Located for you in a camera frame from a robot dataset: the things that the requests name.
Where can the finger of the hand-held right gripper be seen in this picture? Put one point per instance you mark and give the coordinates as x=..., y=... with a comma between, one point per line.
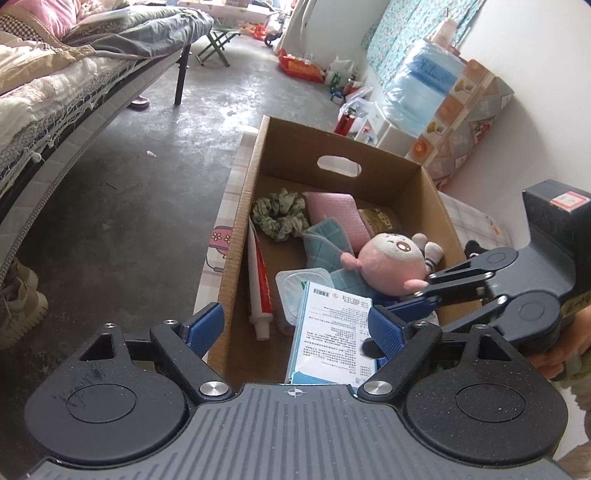
x=480, y=263
x=475, y=314

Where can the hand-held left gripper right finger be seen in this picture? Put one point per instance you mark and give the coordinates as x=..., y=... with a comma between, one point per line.
x=385, y=332

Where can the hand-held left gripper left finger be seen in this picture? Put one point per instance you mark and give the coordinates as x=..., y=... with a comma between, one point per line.
x=205, y=325

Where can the blue face mask packet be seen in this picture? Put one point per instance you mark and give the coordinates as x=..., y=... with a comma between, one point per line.
x=332, y=337

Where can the red toothpaste tube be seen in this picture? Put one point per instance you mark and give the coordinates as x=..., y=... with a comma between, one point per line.
x=258, y=286

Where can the pink plush doll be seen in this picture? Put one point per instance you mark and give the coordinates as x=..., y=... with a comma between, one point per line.
x=390, y=263

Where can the clear plastic cup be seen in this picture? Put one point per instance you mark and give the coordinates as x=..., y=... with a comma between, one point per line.
x=295, y=295

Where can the teal quilted cloth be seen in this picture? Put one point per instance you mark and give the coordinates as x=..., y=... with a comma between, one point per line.
x=328, y=249

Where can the pink sponge cloth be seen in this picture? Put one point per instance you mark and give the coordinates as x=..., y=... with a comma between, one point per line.
x=337, y=217

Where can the green scrunchie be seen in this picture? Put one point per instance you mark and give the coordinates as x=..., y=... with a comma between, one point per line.
x=277, y=217

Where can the cardboard box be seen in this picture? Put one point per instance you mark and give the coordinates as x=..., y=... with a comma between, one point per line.
x=369, y=184

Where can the person's right hand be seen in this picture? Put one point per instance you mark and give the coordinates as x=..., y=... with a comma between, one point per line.
x=579, y=332

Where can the olive pouch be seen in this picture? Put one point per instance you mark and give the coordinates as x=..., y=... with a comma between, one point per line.
x=378, y=220

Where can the white water dispenser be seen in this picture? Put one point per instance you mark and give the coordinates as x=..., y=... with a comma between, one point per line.
x=392, y=136

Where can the person's beige fleece clothing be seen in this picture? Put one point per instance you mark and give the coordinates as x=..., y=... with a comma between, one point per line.
x=579, y=464

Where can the beige sneaker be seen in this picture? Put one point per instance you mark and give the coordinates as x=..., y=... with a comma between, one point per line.
x=18, y=279
x=23, y=321

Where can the blue water bottle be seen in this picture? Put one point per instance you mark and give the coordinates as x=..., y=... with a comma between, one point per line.
x=425, y=87

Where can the red thermos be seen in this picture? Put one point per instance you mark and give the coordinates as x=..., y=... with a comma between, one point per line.
x=345, y=123

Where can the dark pink slipper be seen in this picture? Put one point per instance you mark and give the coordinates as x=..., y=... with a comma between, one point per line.
x=138, y=103

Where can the white plastic bag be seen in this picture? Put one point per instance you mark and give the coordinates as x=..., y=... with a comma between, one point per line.
x=340, y=71

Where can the floral teal curtain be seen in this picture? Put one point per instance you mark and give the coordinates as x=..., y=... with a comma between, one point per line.
x=415, y=23

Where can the bed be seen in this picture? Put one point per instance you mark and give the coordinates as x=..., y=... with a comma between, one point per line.
x=69, y=106

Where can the red basket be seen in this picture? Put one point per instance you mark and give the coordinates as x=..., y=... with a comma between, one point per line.
x=300, y=67

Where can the folding stool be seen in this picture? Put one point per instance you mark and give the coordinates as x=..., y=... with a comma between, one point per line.
x=217, y=44

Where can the grey blanket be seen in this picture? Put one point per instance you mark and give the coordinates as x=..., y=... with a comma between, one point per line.
x=138, y=27

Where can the cluttered low table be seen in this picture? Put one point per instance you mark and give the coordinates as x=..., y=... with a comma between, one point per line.
x=221, y=11

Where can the beige blanket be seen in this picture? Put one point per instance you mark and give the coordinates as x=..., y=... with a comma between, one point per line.
x=32, y=50

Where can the pink pillow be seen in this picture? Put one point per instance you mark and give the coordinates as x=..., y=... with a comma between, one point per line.
x=46, y=16

